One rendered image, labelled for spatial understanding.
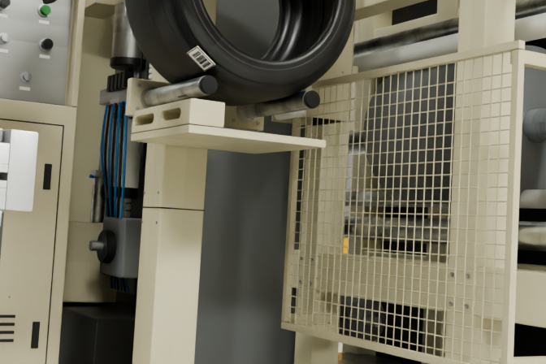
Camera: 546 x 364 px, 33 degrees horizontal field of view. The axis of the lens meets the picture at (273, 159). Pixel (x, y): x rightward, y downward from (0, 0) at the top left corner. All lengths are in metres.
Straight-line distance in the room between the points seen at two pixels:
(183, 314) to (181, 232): 0.22
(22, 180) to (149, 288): 1.46
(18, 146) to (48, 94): 1.71
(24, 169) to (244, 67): 1.16
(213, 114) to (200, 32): 0.19
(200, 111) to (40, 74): 0.78
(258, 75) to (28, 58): 0.84
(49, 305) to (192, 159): 0.60
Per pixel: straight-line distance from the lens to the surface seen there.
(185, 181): 2.49
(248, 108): 2.50
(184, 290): 2.50
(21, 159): 1.07
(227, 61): 2.15
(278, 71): 2.21
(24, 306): 2.70
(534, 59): 2.04
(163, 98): 2.31
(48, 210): 2.70
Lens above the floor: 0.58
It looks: 4 degrees up
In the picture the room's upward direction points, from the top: 3 degrees clockwise
